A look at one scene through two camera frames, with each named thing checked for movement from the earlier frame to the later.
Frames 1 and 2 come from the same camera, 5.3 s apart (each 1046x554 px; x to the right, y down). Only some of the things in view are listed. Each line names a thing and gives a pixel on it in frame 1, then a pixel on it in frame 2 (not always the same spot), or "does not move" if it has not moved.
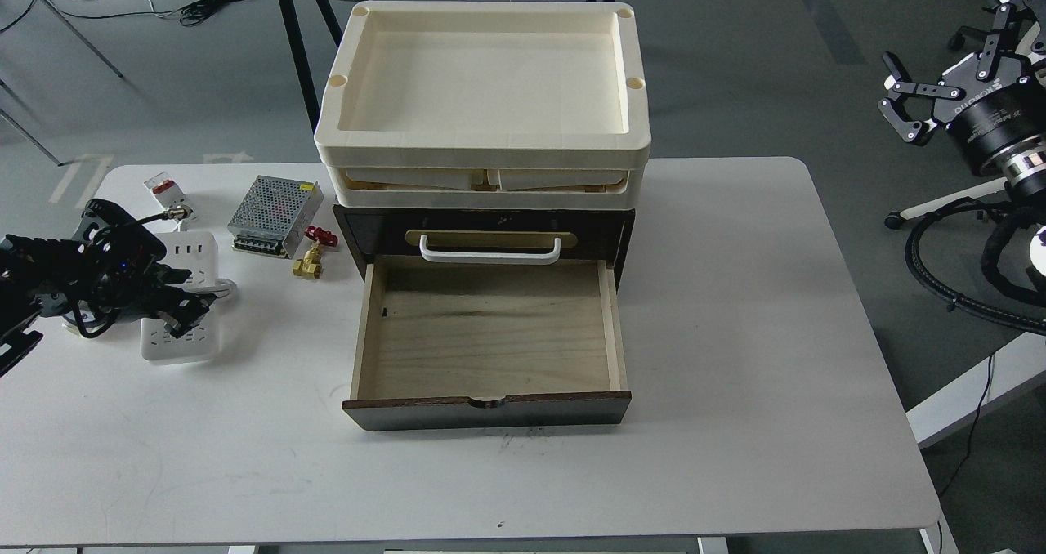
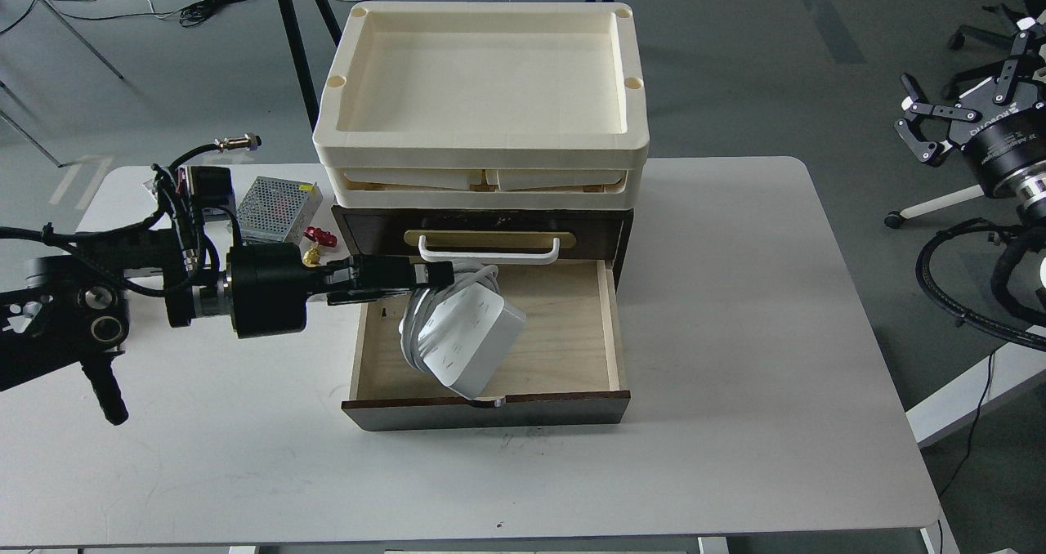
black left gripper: x=106 y=272 -> x=266 y=287
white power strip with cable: x=196 y=252 -> x=461 y=333
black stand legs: x=301 y=64 does not move
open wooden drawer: x=462 y=342 does not move
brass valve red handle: x=310 y=265 does not move
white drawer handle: x=459 y=257 does not move
